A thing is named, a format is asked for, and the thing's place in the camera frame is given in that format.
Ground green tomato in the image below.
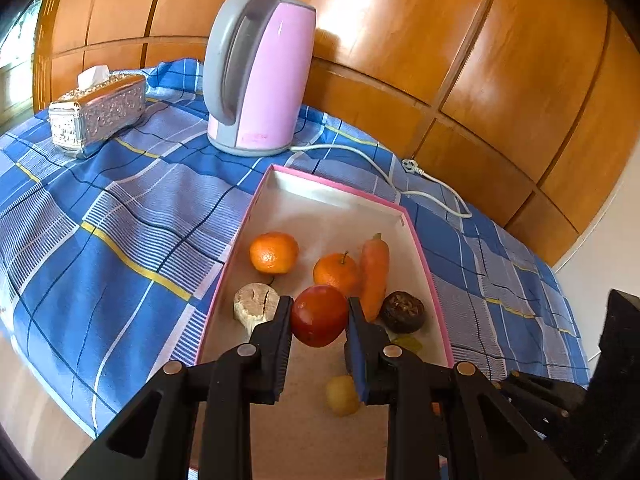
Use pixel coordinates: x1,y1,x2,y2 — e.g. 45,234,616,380
393,334,423,354

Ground white kettle power cord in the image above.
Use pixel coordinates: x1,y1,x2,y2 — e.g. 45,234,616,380
288,143,474,219

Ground red apple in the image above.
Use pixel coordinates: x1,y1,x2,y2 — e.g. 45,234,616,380
291,285,348,348

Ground wooden panelled wardrobe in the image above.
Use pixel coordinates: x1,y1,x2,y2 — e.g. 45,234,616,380
32,0,639,263

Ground beige mushroom stump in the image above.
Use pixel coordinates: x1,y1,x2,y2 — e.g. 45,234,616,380
233,283,280,336

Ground blue plaid tablecloth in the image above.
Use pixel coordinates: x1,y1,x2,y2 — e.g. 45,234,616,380
1,58,590,436

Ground silver ornate tissue box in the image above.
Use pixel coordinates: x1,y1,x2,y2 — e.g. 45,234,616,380
48,65,146,157

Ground orange carrot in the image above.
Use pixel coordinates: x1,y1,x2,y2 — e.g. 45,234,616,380
359,233,390,323

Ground dark brown passion fruit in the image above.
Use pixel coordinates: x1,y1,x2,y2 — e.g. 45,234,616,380
380,290,426,334

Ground yellow small fruit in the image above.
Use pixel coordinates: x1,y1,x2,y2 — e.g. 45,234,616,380
326,375,360,417

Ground pink white cardboard box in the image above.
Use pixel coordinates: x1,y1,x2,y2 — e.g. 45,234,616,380
198,166,452,479

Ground orange mandarin near kettle side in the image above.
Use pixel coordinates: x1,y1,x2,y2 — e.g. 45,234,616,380
250,232,299,275

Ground orange mandarin right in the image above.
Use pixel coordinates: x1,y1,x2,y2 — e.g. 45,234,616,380
312,252,362,298

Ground pink electric kettle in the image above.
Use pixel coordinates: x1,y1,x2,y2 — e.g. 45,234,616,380
203,0,317,157

